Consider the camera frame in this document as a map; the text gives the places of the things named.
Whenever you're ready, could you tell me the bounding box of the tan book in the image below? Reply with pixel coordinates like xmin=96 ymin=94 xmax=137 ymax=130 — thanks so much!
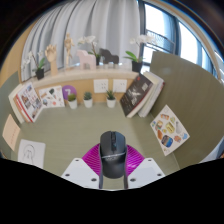
xmin=12 ymin=88 xmax=28 ymax=123

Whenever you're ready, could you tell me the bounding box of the white sticker sheet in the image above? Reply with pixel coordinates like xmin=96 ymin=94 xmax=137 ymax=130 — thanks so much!
xmin=38 ymin=85 xmax=66 ymax=109

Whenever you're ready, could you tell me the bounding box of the white wall socket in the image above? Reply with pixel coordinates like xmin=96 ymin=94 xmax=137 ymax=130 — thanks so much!
xmin=93 ymin=78 xmax=109 ymax=94
xmin=112 ymin=78 xmax=128 ymax=94

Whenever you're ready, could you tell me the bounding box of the small plant in white pot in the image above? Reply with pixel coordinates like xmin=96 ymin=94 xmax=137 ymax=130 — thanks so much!
xmin=82 ymin=91 xmax=94 ymax=109
xmin=67 ymin=93 xmax=79 ymax=110
xmin=105 ymin=89 xmax=117 ymax=109

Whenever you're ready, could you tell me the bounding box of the round purple sign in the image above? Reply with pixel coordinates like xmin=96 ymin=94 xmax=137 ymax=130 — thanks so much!
xmin=61 ymin=85 xmax=78 ymax=102

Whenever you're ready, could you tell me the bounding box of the window with dark frame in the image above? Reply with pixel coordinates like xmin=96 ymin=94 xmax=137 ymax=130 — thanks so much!
xmin=138 ymin=0 xmax=224 ymax=84

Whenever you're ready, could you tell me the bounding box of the colourful sticker sheet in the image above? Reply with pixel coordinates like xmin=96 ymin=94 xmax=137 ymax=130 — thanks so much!
xmin=149 ymin=104 xmax=191 ymax=157

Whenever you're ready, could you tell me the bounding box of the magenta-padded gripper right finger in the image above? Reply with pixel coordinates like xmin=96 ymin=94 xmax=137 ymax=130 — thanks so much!
xmin=123 ymin=144 xmax=166 ymax=190

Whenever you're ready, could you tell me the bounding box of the thick white book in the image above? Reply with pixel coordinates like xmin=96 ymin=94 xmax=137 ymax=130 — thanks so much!
xmin=8 ymin=83 xmax=26 ymax=124

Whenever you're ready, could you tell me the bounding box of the peach book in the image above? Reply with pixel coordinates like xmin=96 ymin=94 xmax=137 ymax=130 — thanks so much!
xmin=1 ymin=114 xmax=22 ymax=152

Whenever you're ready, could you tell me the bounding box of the grey curtain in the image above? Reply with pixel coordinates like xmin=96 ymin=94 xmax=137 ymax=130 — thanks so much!
xmin=20 ymin=0 xmax=141 ymax=83

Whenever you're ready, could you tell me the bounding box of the green desk partition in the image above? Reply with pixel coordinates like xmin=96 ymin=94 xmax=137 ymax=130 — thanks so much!
xmin=149 ymin=50 xmax=224 ymax=169
xmin=0 ymin=71 xmax=21 ymax=158

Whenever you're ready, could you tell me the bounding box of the pink horse figure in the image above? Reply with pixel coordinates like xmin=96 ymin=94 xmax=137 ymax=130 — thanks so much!
xmin=75 ymin=49 xmax=97 ymax=70

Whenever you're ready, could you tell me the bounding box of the dark grey computer mouse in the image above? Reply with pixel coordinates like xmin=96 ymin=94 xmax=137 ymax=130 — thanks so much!
xmin=98 ymin=130 xmax=129 ymax=180

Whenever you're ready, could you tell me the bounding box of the wooden mannequin figure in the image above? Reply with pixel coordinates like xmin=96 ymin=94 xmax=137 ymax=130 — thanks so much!
xmin=63 ymin=32 xmax=75 ymax=68

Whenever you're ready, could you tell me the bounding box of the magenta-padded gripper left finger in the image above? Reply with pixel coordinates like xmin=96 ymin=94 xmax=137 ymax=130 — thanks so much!
xmin=60 ymin=143 xmax=105 ymax=190

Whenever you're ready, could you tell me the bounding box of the dark cover book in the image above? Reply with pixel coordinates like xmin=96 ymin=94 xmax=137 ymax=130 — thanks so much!
xmin=119 ymin=73 xmax=154 ymax=118

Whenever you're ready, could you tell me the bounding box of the red-spined illustrated book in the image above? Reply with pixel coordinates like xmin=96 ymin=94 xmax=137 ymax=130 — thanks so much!
xmin=14 ymin=82 xmax=44 ymax=123

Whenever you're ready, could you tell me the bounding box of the white orchid behind horses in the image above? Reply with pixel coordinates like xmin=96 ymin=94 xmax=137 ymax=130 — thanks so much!
xmin=77 ymin=35 xmax=102 ymax=66

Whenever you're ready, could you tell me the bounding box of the dark horse figure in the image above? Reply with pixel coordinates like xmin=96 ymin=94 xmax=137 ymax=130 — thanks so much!
xmin=99 ymin=48 xmax=120 ymax=65

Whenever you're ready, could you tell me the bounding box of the large orchid in black pot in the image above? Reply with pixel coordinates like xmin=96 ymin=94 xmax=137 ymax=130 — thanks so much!
xmin=123 ymin=34 xmax=157 ymax=73

